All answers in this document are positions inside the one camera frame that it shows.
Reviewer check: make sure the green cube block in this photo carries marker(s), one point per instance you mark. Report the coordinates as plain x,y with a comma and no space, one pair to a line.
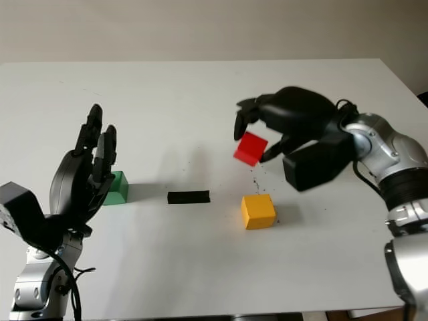
118,192

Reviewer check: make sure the yellow cube block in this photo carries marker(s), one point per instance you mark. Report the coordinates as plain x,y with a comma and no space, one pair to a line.
257,210

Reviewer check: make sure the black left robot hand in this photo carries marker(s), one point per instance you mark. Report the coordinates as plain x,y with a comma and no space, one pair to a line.
70,187

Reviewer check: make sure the red cube block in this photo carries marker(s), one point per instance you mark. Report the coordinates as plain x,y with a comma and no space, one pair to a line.
250,147

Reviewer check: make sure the dark object beside table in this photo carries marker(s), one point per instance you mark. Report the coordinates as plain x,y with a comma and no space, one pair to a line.
424,98

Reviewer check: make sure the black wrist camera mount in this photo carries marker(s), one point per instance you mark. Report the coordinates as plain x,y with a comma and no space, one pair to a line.
314,167
20,210

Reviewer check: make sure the dark grey robot torso edge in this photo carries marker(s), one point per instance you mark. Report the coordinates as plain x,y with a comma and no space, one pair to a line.
267,317

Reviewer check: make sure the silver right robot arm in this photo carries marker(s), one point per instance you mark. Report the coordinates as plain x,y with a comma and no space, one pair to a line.
398,150

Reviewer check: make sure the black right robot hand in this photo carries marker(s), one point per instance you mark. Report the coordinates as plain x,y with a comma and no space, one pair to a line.
297,113

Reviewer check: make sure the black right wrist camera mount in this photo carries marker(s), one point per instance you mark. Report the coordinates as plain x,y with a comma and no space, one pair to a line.
314,167

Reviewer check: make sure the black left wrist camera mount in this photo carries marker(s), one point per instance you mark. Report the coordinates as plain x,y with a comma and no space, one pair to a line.
20,210

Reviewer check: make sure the black tape marker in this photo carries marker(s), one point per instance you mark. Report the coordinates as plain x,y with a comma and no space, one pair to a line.
188,197

